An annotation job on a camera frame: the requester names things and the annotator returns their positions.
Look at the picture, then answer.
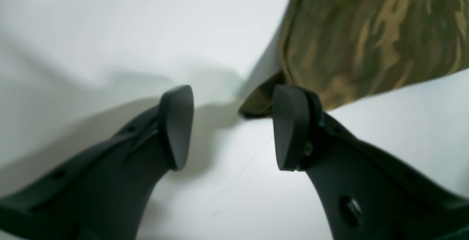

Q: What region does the camouflage t-shirt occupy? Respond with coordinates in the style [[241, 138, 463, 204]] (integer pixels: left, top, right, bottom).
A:
[[239, 0, 469, 118]]

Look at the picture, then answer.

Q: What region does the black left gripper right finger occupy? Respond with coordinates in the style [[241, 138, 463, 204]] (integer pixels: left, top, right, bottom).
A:
[[272, 85, 469, 240]]

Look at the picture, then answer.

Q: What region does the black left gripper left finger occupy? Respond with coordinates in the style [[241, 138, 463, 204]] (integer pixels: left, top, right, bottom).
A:
[[1, 85, 194, 240]]

